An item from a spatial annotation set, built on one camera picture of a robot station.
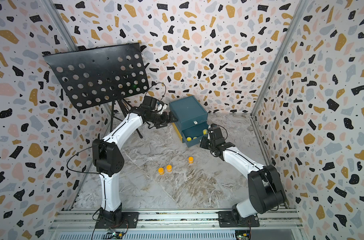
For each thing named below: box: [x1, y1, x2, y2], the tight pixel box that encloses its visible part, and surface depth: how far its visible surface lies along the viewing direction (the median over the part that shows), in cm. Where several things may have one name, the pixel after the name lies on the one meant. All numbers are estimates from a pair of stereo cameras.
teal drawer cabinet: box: [169, 95, 209, 148], surface depth 97 cm
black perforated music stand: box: [43, 43, 150, 131], surface depth 76 cm
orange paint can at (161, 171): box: [158, 167, 165, 175], surface depth 90 cm
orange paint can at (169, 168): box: [166, 164, 173, 173], surface depth 92 cm
